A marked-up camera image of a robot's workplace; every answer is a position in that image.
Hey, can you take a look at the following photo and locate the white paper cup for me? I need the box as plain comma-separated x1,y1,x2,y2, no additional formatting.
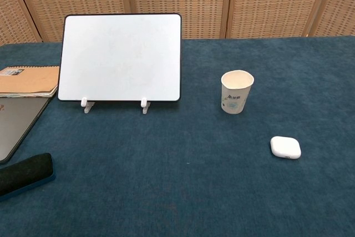
221,70,255,115

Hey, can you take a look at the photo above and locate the blue felt whiteboard eraser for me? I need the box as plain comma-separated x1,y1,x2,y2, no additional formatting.
0,152,57,203

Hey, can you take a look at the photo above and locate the brown spiral notebook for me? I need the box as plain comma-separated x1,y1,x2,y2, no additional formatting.
0,65,60,99

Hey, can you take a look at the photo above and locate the woven folding screen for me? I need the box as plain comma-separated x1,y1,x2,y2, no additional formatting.
0,0,355,47

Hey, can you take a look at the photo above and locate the grey laptop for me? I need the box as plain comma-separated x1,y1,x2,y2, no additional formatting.
0,95,52,165

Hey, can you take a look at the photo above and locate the white earbuds case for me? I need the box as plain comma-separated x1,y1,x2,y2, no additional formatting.
270,136,302,160

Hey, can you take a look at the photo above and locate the blue table cloth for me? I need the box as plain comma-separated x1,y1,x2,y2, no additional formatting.
0,36,355,237

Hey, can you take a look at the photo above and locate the white board with black frame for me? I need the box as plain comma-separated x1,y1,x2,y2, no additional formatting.
57,12,182,103

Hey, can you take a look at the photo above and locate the white plastic board stand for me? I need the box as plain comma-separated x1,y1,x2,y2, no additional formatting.
80,97,151,115

